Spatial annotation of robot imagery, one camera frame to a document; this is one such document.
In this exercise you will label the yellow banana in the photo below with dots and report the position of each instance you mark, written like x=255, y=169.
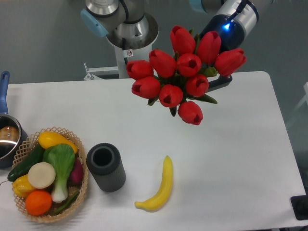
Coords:
x=158, y=200

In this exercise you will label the dark green cucumber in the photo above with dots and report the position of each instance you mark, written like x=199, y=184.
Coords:
x=34, y=157

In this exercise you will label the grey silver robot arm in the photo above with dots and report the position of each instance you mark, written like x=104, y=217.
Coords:
x=132, y=31

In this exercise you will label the orange fruit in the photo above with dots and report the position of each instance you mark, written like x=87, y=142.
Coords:
x=38, y=202

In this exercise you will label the white frame at right edge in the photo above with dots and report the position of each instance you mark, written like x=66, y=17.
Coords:
x=299, y=108

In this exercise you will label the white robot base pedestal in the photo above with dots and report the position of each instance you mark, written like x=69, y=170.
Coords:
x=123, y=56

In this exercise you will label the dark grey ribbed vase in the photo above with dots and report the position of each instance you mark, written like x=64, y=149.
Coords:
x=105, y=164

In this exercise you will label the purple red onion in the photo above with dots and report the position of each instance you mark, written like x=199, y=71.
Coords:
x=76, y=176

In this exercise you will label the green bok choy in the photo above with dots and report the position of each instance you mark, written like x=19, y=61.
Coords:
x=62, y=158

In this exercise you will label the yellow squash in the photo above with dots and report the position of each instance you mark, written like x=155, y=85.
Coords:
x=48, y=139

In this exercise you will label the green bean pod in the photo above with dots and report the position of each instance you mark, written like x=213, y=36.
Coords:
x=66, y=205

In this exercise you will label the yellow bell pepper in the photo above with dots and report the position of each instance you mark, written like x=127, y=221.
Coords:
x=22, y=187

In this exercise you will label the red tulip bouquet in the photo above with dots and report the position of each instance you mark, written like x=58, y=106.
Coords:
x=177, y=81

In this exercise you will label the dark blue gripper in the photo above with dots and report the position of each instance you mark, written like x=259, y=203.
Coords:
x=232, y=35

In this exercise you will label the blue handled saucepan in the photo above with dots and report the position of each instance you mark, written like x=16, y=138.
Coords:
x=11, y=132

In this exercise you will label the woven wicker basket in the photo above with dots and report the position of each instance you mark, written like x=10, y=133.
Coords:
x=25, y=148

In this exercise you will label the black device at table edge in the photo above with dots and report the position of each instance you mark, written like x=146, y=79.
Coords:
x=300, y=206

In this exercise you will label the white metal mounting bracket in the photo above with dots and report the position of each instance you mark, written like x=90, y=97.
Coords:
x=101, y=73

